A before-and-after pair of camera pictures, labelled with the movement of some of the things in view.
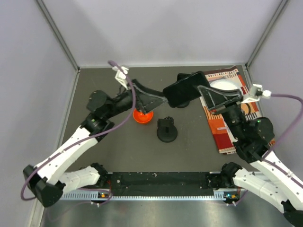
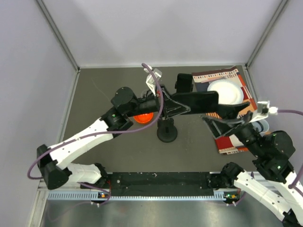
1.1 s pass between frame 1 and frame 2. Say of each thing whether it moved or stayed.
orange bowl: stayed
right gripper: moved
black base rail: stayed
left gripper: moved
